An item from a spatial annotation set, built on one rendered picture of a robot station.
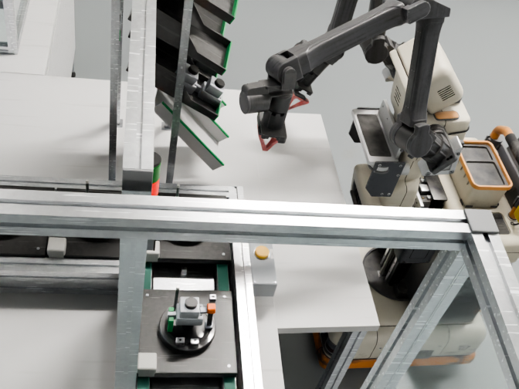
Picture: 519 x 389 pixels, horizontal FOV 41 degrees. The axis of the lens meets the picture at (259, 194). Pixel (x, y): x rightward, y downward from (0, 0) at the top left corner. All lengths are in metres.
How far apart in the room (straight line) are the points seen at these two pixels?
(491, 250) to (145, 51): 0.45
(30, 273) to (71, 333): 0.19
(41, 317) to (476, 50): 3.69
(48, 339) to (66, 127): 0.79
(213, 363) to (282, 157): 0.90
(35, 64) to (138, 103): 1.90
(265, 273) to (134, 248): 1.15
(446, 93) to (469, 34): 3.00
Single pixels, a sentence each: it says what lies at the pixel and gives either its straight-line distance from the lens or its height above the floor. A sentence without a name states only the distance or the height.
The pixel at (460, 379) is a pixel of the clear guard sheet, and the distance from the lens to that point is 0.80.
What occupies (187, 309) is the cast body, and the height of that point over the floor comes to 1.09.
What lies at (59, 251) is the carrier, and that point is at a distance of 1.91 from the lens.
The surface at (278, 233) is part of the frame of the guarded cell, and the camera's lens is 0.69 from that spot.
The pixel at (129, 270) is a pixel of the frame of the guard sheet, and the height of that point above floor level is 1.82.
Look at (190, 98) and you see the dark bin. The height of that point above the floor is 1.25.
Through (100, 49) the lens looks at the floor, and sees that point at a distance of 4.19.
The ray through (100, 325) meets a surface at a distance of 1.92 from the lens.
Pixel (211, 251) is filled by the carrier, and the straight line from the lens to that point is 1.94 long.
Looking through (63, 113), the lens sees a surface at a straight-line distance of 2.47.
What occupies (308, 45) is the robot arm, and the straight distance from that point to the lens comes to 1.73.
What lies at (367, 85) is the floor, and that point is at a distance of 4.29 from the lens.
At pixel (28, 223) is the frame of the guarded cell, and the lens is 0.68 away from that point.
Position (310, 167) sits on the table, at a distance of 2.39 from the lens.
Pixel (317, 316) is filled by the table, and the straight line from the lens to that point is 2.02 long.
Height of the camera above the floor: 2.50
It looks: 46 degrees down
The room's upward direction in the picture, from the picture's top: 14 degrees clockwise
